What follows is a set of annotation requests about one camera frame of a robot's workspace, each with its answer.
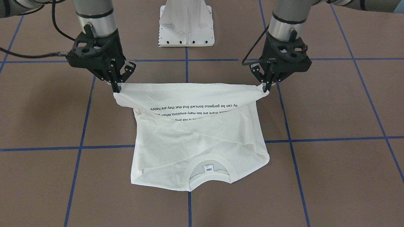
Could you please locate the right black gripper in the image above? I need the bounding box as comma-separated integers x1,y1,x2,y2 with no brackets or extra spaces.
66,28,136,93

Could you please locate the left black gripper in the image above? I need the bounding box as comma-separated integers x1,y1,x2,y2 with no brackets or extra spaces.
250,33,312,92

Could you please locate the white central pedestal column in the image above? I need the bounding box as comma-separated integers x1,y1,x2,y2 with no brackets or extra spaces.
158,0,215,47

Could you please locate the white printed t-shirt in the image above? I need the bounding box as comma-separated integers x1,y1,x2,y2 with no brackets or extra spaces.
114,83,270,191

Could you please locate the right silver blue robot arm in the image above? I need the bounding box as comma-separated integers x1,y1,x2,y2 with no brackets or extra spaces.
1,0,136,93

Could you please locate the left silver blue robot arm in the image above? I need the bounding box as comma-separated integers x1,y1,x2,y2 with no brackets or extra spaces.
242,0,321,92

